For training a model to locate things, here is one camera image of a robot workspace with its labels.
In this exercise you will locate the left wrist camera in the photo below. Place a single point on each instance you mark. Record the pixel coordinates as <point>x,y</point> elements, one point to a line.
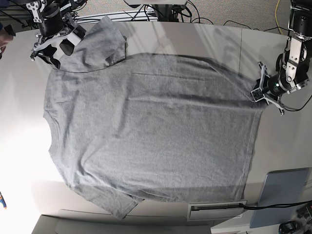
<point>257,94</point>

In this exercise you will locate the black battery pack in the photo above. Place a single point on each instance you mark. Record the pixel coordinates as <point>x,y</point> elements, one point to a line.
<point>288,227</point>

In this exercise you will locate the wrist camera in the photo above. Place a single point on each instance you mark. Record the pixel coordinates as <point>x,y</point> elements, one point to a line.
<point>257,94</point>
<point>76,35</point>

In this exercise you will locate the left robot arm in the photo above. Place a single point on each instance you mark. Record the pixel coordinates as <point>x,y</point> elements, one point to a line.
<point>293,64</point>

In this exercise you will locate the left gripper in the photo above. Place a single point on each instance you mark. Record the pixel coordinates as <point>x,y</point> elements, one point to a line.
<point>270,88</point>

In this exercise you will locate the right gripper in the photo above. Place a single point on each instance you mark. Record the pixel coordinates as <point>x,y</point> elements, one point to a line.
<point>50,39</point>

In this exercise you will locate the blue orange tool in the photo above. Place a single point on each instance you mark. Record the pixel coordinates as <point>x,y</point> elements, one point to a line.
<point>2,201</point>

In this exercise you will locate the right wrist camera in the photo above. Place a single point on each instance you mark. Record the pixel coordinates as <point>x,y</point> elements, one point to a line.
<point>76,35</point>

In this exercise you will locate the grey T-shirt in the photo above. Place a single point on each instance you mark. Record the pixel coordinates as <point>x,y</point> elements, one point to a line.
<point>149,126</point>

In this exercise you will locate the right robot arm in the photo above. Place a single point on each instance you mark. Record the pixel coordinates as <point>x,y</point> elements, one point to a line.
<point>55,20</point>

